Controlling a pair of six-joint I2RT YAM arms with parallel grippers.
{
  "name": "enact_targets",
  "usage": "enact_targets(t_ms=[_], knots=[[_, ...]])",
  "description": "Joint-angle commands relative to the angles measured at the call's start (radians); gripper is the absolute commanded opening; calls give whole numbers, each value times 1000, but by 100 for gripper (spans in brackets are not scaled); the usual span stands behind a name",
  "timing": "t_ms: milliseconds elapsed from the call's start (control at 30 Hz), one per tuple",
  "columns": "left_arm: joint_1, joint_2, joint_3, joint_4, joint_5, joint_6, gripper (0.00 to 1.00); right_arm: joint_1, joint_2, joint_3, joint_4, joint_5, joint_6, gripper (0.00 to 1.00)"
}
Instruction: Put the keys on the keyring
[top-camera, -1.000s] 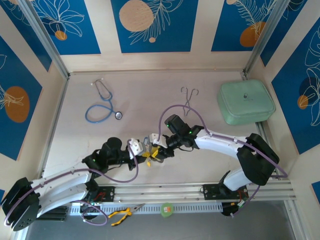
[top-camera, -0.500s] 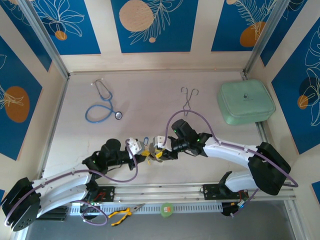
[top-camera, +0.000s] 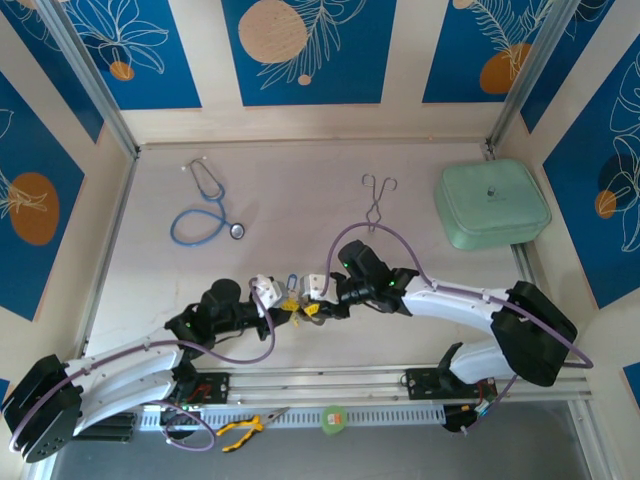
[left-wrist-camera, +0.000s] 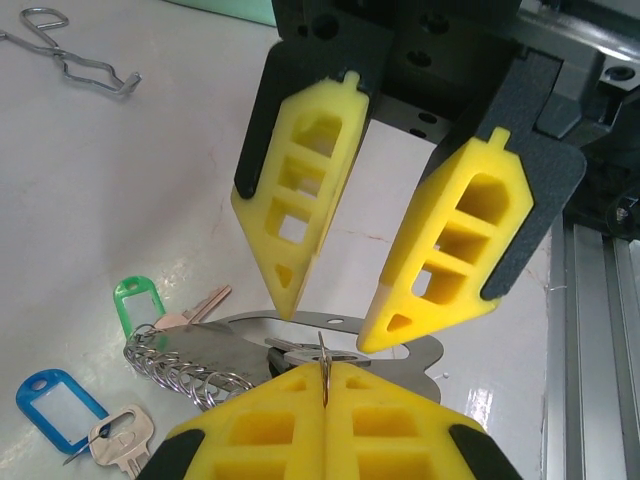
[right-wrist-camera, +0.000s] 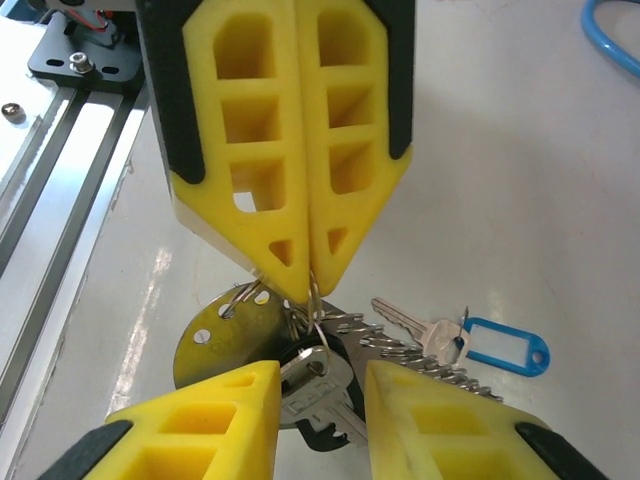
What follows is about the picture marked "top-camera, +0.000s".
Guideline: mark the yellow black pliers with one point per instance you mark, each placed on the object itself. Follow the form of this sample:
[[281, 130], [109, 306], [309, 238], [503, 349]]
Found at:
[[245, 426]]

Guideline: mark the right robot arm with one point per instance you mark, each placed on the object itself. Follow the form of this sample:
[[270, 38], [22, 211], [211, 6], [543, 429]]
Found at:
[[460, 305]]

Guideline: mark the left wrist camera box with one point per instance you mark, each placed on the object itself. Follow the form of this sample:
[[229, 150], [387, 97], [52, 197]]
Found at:
[[267, 290]]

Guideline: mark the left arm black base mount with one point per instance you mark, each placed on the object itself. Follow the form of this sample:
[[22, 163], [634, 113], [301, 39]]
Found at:
[[215, 385]]

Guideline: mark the green tape roll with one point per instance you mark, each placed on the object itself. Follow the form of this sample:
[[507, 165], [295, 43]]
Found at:
[[333, 419]]

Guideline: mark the black ribbed block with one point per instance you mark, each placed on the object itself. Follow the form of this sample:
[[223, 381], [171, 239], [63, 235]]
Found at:
[[115, 430]]

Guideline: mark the blue stethoscope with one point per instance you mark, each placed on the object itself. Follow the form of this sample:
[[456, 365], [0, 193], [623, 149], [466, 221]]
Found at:
[[237, 230]]

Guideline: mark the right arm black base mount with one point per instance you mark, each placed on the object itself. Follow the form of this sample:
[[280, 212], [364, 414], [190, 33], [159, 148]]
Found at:
[[420, 382]]

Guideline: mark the mint green zip pouch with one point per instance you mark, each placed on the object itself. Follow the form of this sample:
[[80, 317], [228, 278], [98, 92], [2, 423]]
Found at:
[[492, 205]]

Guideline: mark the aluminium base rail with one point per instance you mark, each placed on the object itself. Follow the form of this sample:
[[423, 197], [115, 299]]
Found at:
[[310, 387]]

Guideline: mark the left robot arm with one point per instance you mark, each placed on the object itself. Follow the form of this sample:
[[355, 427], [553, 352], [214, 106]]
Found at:
[[125, 360]]

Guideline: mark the aluminium frame post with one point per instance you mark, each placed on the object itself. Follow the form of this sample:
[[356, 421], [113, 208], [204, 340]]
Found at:
[[95, 85], [525, 75]]

